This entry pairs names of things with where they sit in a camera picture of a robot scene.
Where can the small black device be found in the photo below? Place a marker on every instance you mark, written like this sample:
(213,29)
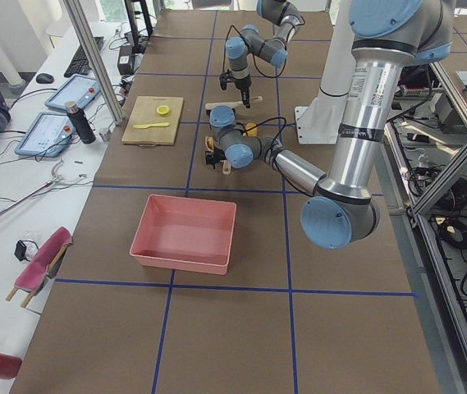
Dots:
(20,250)

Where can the beige hand brush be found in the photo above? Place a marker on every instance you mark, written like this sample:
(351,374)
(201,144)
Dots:
(233,104)

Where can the pink plastic bin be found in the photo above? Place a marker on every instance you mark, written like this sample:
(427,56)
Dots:
(185,234)

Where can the black power adapter box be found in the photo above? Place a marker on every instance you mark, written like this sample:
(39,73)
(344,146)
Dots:
(126,60)

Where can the near teach pendant tablet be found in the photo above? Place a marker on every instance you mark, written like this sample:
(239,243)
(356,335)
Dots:
(48,135)

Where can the aluminium frame post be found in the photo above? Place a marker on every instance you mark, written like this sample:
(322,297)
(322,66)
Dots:
(85,36)

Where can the toy ginger root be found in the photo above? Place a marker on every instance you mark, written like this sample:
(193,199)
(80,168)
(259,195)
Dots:
(209,144)

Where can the black water bottle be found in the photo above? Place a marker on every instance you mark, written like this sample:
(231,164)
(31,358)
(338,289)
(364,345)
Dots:
(80,122)

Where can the yellow plastic knife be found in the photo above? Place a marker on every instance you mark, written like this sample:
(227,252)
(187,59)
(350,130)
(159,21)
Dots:
(151,125)

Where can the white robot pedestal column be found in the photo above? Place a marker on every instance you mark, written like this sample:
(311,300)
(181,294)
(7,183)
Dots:
(318,123)

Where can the black keyboard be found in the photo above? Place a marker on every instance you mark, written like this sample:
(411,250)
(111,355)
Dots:
(79,64)

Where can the far teach pendant tablet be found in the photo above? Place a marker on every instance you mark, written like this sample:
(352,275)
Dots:
(78,88)

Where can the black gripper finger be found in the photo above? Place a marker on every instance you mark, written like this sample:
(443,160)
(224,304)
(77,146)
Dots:
(245,97)

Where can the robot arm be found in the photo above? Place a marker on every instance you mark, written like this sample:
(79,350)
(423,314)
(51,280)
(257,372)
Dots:
(288,20)
(385,38)

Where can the black computer mouse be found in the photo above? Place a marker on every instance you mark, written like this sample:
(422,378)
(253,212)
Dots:
(44,78)

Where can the toy brown potato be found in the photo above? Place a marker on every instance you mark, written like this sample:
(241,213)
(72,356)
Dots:
(251,129)

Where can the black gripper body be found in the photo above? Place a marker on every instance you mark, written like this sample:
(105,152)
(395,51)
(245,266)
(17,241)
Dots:
(241,84)
(215,156)

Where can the beige plastic dustpan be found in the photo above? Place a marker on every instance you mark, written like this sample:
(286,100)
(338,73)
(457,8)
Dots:
(225,166)

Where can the teach pendant tablet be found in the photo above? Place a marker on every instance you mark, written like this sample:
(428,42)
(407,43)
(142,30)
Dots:
(48,135)
(78,88)

